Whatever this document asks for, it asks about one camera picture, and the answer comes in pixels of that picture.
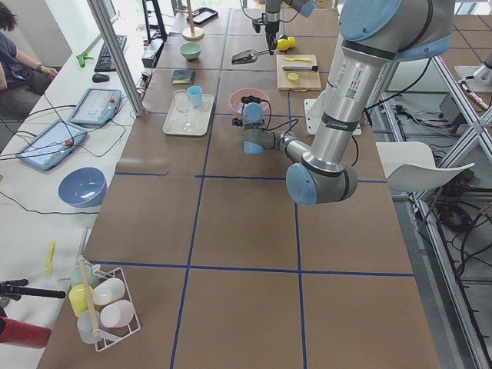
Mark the steel muddler black tip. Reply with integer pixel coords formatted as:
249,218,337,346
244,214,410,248
281,65,318,72

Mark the black keyboard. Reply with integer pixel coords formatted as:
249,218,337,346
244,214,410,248
94,35,127,73

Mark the yellow cup in rack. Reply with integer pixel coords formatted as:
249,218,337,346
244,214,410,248
68,284,88,317

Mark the aluminium frame post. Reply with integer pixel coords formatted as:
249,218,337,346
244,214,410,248
87,0,144,117

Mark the blue cup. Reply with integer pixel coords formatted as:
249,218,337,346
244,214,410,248
187,85,203,108

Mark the wine glass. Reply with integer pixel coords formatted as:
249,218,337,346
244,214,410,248
173,90,194,132

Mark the green bowl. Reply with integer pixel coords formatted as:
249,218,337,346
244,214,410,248
180,42,202,61

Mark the wooden cutting board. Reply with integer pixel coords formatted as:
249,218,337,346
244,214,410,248
276,55,321,91

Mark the teach pendant tablet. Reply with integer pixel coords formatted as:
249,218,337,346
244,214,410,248
15,119,88,171
68,88,122,127

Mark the pink cup in rack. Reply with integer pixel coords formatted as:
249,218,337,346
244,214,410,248
100,300,135,328

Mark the green clamp tool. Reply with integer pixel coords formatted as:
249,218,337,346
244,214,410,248
76,52,94,68

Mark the steel ice scoop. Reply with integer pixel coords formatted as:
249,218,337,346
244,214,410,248
231,49,274,65

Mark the cream bear tray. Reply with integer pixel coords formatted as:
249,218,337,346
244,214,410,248
162,94,215,137

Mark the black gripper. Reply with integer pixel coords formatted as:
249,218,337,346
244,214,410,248
265,22,278,53

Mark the red bottle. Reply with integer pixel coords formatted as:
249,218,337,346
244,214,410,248
1,317,52,349

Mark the far teach pendant tablet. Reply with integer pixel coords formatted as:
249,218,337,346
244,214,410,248
68,88,122,127

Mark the wooden stand round base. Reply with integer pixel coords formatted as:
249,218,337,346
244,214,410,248
181,0,205,42

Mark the white wire cup rack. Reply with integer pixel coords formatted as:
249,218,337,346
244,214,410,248
68,257,141,352

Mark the white cup in rack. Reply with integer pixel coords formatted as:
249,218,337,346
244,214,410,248
92,278,125,306

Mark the black computer mouse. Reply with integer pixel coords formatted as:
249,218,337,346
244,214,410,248
92,73,110,83

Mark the lemon half slice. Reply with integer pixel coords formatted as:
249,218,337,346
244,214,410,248
288,72,299,83

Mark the whole yellow lemon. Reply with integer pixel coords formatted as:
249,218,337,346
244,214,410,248
277,38,291,52

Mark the blue bowl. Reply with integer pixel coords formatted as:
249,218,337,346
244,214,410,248
58,167,108,208

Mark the seated person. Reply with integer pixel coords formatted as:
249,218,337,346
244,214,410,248
1,2,58,118

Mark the near teach pendant tablet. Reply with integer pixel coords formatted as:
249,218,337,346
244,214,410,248
15,119,88,171

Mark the pink bowl of ice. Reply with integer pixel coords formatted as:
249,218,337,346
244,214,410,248
229,88,270,117

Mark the yellow plastic knife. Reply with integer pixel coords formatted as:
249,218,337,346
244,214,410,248
282,57,311,62

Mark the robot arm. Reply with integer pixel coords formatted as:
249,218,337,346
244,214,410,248
234,0,454,205
251,0,316,55

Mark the yellow plastic fork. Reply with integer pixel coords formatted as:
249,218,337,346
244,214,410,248
45,240,55,277

